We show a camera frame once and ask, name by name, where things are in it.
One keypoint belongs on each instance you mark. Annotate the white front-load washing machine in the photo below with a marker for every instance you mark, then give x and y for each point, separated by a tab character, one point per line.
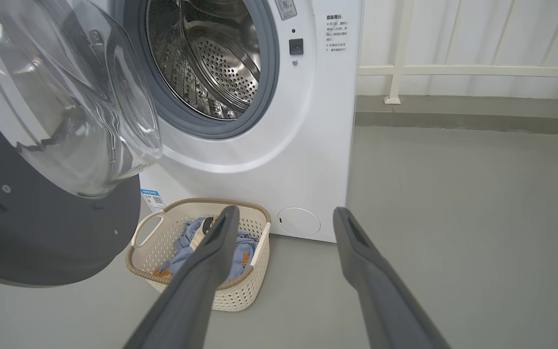
308	145

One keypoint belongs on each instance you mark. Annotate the white metal railing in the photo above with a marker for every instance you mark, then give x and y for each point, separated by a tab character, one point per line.
453	71

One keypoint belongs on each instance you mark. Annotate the cream perforated laundry basket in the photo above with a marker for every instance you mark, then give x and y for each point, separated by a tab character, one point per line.
250	295

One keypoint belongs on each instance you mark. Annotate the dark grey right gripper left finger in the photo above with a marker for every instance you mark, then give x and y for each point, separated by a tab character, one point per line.
189	295

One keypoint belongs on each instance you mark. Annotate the dark round glass washer door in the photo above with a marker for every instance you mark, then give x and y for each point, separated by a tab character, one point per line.
41	232

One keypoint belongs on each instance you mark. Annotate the blue white energy label sticker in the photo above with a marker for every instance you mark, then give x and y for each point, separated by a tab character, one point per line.
153	200

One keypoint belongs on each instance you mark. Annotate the blue cartoon print garment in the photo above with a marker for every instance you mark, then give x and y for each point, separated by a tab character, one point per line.
184	245

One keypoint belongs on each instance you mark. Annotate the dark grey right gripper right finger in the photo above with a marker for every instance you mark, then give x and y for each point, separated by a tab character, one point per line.
380	300

